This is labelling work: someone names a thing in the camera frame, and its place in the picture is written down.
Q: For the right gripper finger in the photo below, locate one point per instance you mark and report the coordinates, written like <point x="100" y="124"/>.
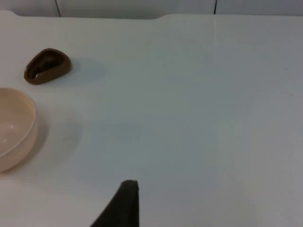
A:
<point x="125" y="208"/>

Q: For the pale wooden bowl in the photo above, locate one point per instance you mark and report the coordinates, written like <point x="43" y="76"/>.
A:
<point x="16" y="127"/>

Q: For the dark brown wooden cup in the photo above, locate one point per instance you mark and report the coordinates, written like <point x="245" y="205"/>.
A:
<point x="50" y="75"/>

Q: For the coffee beans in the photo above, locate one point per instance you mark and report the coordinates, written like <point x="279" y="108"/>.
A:
<point x="48" y="65"/>

